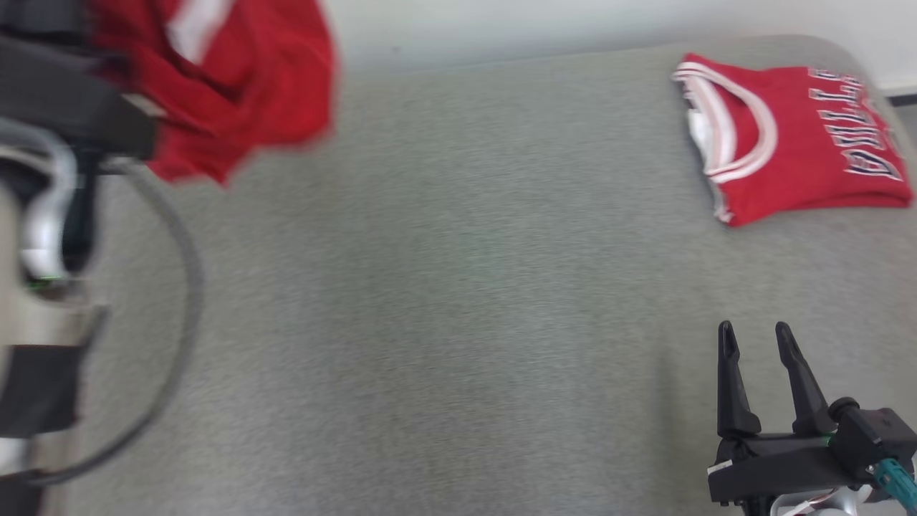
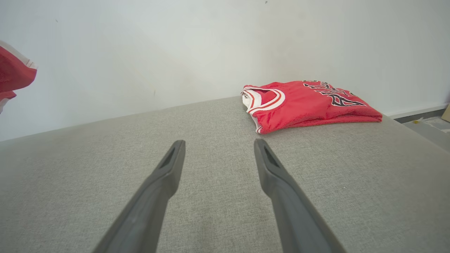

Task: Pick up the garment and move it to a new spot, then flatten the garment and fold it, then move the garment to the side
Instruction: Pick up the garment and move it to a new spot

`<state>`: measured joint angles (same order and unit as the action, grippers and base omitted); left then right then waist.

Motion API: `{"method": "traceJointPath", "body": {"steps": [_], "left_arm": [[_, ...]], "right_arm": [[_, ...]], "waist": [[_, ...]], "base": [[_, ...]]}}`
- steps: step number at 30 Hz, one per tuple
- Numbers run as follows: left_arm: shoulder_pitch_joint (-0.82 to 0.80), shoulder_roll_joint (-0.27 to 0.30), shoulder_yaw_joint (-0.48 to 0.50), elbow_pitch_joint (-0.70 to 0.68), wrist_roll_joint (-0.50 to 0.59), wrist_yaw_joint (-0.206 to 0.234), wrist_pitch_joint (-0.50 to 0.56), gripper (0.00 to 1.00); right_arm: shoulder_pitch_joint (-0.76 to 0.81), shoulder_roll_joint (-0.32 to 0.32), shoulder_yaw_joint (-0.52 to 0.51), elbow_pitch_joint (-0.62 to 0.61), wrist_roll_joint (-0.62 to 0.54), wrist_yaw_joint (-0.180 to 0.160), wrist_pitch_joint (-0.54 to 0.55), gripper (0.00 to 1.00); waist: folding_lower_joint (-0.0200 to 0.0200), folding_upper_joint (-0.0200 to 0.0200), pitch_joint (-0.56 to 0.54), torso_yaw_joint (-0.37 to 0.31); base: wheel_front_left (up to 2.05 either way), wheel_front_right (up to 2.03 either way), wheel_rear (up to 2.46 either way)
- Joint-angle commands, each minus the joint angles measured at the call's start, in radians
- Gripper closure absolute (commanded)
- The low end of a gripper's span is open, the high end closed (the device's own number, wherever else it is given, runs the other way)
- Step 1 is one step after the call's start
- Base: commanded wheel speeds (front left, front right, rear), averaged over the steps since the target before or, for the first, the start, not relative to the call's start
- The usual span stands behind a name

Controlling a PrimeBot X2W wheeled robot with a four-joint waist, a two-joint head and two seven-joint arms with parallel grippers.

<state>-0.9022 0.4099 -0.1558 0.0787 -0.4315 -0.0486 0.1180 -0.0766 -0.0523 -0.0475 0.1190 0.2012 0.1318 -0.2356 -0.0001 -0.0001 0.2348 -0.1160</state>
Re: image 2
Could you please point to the beige flat board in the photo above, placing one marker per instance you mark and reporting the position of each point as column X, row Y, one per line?
column 447, row 114

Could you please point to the red white-sleeved lettered T-shirt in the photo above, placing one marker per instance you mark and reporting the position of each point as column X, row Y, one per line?
column 302, row 105

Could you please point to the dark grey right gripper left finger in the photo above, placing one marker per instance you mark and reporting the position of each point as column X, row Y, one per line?
column 147, row 211

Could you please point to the white wall baseboard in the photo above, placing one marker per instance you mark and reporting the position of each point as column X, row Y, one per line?
column 418, row 111

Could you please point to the plain red garment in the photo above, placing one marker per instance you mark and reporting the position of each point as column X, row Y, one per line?
column 14, row 70

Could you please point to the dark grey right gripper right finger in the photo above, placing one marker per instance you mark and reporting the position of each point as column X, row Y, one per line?
column 295, row 218

